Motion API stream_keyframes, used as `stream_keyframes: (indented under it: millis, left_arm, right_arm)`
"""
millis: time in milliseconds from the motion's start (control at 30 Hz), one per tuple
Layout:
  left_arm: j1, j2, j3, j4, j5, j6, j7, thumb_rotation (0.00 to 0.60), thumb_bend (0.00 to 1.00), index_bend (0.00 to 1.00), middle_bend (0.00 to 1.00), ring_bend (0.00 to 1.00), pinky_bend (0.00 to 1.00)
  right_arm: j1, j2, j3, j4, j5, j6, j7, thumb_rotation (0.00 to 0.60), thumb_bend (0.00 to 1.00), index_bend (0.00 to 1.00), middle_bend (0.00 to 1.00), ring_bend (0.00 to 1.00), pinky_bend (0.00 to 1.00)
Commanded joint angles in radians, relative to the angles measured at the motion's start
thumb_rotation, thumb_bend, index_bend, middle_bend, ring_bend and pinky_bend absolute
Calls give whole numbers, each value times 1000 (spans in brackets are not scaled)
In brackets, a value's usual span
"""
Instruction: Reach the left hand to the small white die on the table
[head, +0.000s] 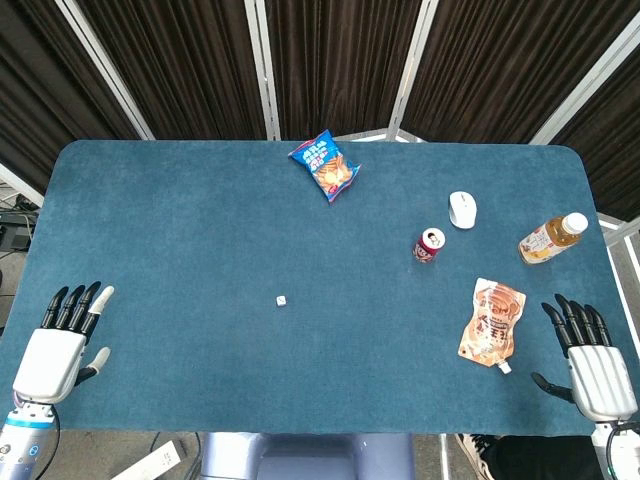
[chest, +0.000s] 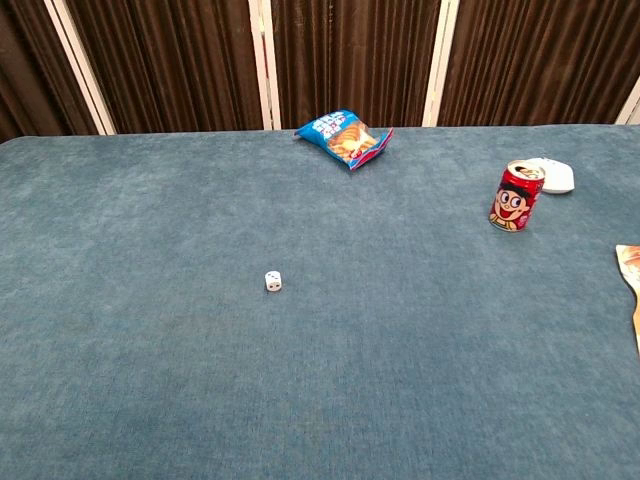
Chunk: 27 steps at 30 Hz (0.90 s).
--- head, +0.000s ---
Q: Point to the blue table mat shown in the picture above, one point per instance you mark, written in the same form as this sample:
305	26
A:
300	280

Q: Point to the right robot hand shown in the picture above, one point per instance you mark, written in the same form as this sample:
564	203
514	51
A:
597	377

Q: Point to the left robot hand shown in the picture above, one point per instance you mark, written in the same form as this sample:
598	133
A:
47	362

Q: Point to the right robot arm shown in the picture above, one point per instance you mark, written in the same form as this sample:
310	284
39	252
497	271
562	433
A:
617	450

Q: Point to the red drink can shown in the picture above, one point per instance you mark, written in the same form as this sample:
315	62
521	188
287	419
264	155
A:
430	245

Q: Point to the blue-grey robot torso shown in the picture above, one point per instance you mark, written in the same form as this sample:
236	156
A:
307	456

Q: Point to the dark folding screen partition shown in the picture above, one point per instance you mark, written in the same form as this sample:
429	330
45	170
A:
330	65

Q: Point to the white power strip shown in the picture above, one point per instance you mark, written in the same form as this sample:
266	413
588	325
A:
150	462

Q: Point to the blue snack chip bag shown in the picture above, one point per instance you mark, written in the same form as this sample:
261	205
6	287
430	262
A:
326	166

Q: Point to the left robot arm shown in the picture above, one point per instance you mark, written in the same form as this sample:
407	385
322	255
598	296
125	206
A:
22	442

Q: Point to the tea bottle white cap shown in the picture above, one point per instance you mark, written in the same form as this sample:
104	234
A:
550	239

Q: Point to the black and white sneaker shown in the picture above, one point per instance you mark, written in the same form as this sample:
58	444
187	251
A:
472	452

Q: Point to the white computer mouse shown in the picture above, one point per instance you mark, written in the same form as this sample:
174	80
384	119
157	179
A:
462	210

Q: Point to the orange spout drink pouch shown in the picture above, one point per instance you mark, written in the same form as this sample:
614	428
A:
492	322

